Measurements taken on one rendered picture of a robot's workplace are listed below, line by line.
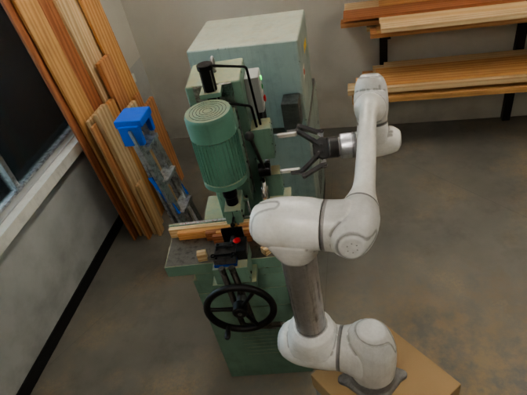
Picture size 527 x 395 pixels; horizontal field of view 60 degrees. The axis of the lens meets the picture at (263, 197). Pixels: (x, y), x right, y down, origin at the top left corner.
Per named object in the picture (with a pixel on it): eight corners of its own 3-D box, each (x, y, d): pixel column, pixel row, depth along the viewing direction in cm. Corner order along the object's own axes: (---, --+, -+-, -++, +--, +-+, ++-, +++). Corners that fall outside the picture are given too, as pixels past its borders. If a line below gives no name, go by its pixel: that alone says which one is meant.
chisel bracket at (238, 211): (227, 226, 190) (223, 211, 185) (230, 205, 201) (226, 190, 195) (245, 225, 189) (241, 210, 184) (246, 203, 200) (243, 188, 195)
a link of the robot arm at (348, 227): (381, 189, 115) (328, 186, 119) (376, 226, 100) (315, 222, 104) (380, 232, 121) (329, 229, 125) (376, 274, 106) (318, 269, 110)
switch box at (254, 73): (250, 114, 192) (243, 79, 182) (251, 103, 200) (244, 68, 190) (264, 112, 191) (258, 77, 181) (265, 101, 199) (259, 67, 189)
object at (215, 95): (203, 111, 172) (191, 70, 162) (205, 102, 179) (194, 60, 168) (224, 109, 171) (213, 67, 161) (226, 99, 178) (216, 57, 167)
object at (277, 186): (263, 197, 205) (259, 175, 198) (264, 187, 211) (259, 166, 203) (285, 194, 204) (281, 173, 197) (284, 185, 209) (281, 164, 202)
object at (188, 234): (179, 240, 201) (176, 233, 199) (179, 237, 203) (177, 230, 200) (320, 225, 194) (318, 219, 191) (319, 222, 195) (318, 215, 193)
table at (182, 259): (163, 295, 186) (158, 285, 182) (176, 242, 210) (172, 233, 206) (310, 281, 179) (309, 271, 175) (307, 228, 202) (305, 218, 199)
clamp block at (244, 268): (216, 285, 182) (210, 270, 176) (219, 260, 192) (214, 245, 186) (252, 281, 180) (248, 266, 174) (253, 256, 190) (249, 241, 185)
